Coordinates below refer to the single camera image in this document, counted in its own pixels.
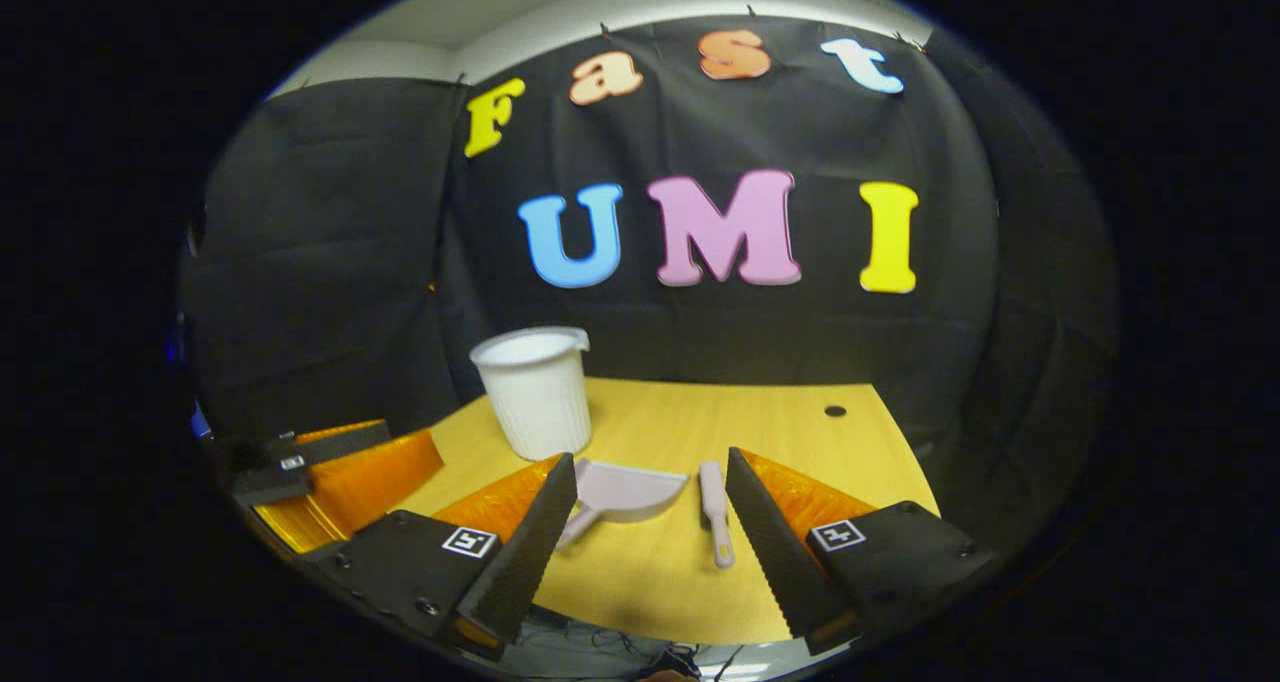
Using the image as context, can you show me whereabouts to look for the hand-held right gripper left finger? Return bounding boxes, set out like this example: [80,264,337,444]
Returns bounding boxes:
[300,452,581,658]

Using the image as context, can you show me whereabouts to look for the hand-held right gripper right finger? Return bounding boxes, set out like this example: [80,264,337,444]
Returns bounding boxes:
[725,447,1001,658]

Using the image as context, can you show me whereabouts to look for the small lilac broom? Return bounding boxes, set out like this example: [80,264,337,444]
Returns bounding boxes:
[698,460,736,570]

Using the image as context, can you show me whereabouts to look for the lilac plastic dustpan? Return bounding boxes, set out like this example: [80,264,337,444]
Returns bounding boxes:
[555,459,691,551]

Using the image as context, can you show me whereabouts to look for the white ribbed garbage bin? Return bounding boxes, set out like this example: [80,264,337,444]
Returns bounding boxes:
[469,326,593,462]

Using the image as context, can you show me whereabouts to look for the yellow wooden desktop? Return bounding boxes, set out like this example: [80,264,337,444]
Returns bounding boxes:
[390,377,941,648]

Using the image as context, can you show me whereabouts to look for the tangled black cables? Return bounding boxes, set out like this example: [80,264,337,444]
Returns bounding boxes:
[520,612,746,681]

